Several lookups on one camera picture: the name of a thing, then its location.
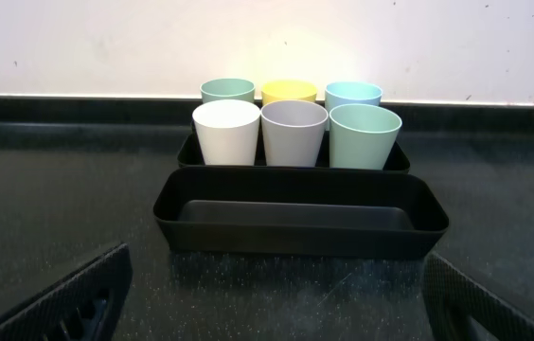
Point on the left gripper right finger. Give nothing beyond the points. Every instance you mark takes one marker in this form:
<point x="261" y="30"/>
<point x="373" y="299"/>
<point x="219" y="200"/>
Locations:
<point x="466" y="308"/>

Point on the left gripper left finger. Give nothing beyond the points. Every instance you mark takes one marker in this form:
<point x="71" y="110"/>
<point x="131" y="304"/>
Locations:
<point x="82" y="293"/>

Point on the black tray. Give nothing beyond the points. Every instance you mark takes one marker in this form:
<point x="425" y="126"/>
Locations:
<point x="295" y="239"/>
<point x="400" y="162"/>

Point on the green cup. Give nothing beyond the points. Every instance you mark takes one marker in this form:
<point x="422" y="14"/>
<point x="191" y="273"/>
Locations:
<point x="361" y="142"/>
<point x="227" y="91"/>

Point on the white cup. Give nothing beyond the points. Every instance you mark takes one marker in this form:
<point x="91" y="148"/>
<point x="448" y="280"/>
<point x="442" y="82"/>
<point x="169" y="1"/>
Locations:
<point x="227" y="137"/>

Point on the grey cup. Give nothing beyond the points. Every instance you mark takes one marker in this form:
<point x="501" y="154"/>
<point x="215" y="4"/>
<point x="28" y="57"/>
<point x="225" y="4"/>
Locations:
<point x="293" y="139"/>

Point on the blue cup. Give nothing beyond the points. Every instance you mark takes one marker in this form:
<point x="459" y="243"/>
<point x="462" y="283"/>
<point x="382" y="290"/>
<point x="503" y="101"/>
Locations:
<point x="352" y="95"/>

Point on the yellow cup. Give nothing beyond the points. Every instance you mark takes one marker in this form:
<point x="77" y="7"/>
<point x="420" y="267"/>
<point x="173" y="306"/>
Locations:
<point x="289" y="92"/>

